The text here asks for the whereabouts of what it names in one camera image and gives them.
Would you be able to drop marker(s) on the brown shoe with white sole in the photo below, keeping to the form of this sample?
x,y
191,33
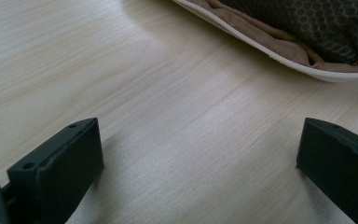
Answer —
x,y
292,34

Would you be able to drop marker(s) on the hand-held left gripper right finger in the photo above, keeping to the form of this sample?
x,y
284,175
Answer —
x,y
338,161

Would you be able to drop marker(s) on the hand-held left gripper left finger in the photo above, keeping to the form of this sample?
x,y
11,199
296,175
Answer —
x,y
59,174

